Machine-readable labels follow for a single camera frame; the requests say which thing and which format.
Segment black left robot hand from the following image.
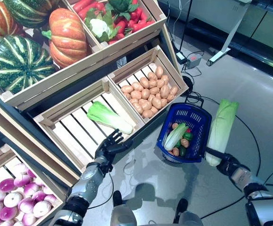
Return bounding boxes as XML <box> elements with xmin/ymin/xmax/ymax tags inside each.
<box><xmin>94</xmin><ymin>129</ymin><xmax>134</xmax><ymax>165</ymax></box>

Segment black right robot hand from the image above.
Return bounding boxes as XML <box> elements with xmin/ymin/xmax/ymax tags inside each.
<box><xmin>205</xmin><ymin>147</ymin><xmax>248</xmax><ymax>179</ymax></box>

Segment napa cabbage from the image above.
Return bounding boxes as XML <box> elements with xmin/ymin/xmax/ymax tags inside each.
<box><xmin>164</xmin><ymin>122</ymin><xmax>190</xmax><ymax>151</ymax></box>
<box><xmin>205</xmin><ymin>98</ymin><xmax>240</xmax><ymax>166</ymax></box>
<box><xmin>86</xmin><ymin>101</ymin><xmax>134</xmax><ymax>135</ymax></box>

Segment blue plastic shopping basket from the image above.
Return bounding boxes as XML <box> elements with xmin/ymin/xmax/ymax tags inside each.
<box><xmin>157</xmin><ymin>93</ymin><xmax>213</xmax><ymax>164</ymax></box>

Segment wooden cabbage crate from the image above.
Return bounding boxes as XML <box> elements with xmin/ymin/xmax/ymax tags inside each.
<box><xmin>33</xmin><ymin>79</ymin><xmax>146</xmax><ymax>174</ymax></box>

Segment silver left robot leg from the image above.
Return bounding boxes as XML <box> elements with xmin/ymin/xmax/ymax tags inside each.
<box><xmin>110</xmin><ymin>190</ymin><xmax>137</xmax><ymax>226</ymax></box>

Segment silver robot leg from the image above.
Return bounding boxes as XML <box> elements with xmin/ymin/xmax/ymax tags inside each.
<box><xmin>110</xmin><ymin>190</ymin><xmax>137</xmax><ymax>226</ymax></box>
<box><xmin>174</xmin><ymin>198</ymin><xmax>203</xmax><ymax>226</ymax></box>

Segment silver right robot leg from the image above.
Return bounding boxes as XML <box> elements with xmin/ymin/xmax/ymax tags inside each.
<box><xmin>174</xmin><ymin>198</ymin><xmax>203</xmax><ymax>226</ymax></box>

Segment wooden pumpkin crate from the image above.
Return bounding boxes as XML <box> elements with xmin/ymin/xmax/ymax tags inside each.
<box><xmin>0</xmin><ymin>0</ymin><xmax>108</xmax><ymax>111</ymax></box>

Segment wooden potato crate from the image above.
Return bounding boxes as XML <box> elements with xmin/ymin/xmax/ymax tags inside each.
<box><xmin>107</xmin><ymin>45</ymin><xmax>189</xmax><ymax>124</ymax></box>

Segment grey box red button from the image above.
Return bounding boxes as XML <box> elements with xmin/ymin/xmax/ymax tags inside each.
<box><xmin>187</xmin><ymin>53</ymin><xmax>203</xmax><ymax>69</ymax></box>

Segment black power adapter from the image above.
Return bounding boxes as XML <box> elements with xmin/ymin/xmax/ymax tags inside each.
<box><xmin>175</xmin><ymin>52</ymin><xmax>188</xmax><ymax>64</ymax></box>

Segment wooden carrot crate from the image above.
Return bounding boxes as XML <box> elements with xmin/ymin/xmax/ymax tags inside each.
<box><xmin>65</xmin><ymin>0</ymin><xmax>167</xmax><ymax>54</ymax></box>

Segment orange pumpkin green stem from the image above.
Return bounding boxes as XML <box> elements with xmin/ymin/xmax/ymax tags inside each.
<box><xmin>41</xmin><ymin>8</ymin><xmax>88</xmax><ymax>69</ymax></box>

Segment white cauliflower green leaves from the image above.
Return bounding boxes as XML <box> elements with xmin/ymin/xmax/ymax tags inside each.
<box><xmin>84</xmin><ymin>13</ymin><xmax>120</xmax><ymax>43</ymax></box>

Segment green striped pumpkin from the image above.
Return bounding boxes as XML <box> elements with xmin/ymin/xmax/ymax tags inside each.
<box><xmin>3</xmin><ymin>0</ymin><xmax>59</xmax><ymax>29</ymax></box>
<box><xmin>0</xmin><ymin>35</ymin><xmax>57</xmax><ymax>95</ymax></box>

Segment white office desk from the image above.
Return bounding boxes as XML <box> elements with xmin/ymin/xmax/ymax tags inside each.
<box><xmin>158</xmin><ymin>0</ymin><xmax>252</xmax><ymax>66</ymax></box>

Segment red carrot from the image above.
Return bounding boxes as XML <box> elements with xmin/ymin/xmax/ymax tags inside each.
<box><xmin>135</xmin><ymin>7</ymin><xmax>144</xmax><ymax>21</ymax></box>
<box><xmin>77</xmin><ymin>2</ymin><xmax>104</xmax><ymax>21</ymax></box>
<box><xmin>73</xmin><ymin>0</ymin><xmax>94</xmax><ymax>11</ymax></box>

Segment black tripod stand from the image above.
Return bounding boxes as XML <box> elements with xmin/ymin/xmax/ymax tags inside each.
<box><xmin>177</xmin><ymin>0</ymin><xmax>193</xmax><ymax>56</ymax></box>

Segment green broccoli head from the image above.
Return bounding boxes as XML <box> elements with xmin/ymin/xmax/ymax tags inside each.
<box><xmin>105</xmin><ymin>0</ymin><xmax>139</xmax><ymax>21</ymax></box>

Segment grey low cabinet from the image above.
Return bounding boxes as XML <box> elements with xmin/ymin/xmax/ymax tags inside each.
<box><xmin>190</xmin><ymin>0</ymin><xmax>273</xmax><ymax>71</ymax></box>

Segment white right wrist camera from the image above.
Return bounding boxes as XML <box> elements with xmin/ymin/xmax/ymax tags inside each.
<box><xmin>230</xmin><ymin>164</ymin><xmax>252</xmax><ymax>187</ymax></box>

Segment long black floor cable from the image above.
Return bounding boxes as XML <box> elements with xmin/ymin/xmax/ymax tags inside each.
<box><xmin>185</xmin><ymin>94</ymin><xmax>262</xmax><ymax>219</ymax></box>

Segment black cable coil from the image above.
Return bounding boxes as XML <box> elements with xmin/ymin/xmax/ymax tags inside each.
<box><xmin>181</xmin><ymin>75</ymin><xmax>195</xmax><ymax>96</ymax></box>

